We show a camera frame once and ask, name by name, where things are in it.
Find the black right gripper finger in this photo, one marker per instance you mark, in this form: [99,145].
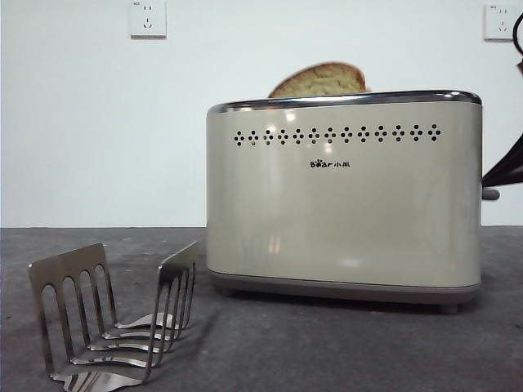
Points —
[508,171]

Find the brown-crusted bread slice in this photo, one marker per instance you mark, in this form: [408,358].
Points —
[318,81]

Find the white wall socket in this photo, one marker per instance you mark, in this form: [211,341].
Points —
[498,22]
[148,18]

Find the slotted steel bread rack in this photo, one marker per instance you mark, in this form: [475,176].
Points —
[53,269]

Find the cream toaster with chrome top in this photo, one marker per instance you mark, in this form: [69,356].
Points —
[343,212]

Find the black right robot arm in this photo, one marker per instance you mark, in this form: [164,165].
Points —
[520,68]

